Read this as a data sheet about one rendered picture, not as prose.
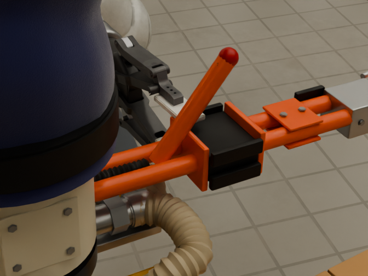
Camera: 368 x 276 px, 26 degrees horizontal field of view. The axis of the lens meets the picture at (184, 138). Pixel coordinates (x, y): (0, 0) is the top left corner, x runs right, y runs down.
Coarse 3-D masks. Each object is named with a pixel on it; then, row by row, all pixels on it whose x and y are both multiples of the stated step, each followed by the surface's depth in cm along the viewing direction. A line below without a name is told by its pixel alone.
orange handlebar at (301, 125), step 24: (264, 120) 99; (288, 120) 98; (312, 120) 98; (336, 120) 100; (264, 144) 95; (288, 144) 98; (144, 168) 89; (168, 168) 90; (192, 168) 91; (96, 192) 86; (120, 192) 88
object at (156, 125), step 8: (120, 96) 106; (144, 96) 107; (120, 104) 106; (128, 104) 105; (136, 104) 106; (144, 104) 106; (128, 112) 105; (136, 112) 105; (144, 112) 105; (152, 112) 105; (136, 120) 105; (144, 120) 104; (152, 120) 104; (144, 128) 104; (152, 128) 103; (160, 128) 103; (152, 136) 102; (160, 136) 104
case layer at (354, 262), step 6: (366, 252) 171; (354, 258) 169; (360, 258) 169; (366, 258) 169; (342, 264) 168; (348, 264) 168; (354, 264) 168; (360, 264) 168; (366, 264) 168; (330, 270) 166; (336, 270) 166; (342, 270) 166; (348, 270) 166; (354, 270) 166; (360, 270) 166; (366, 270) 166
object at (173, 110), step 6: (156, 96) 97; (162, 96) 97; (162, 102) 96; (168, 102) 96; (168, 108) 95; (174, 108) 95; (180, 108) 95; (174, 114) 94; (204, 114) 94; (198, 120) 94
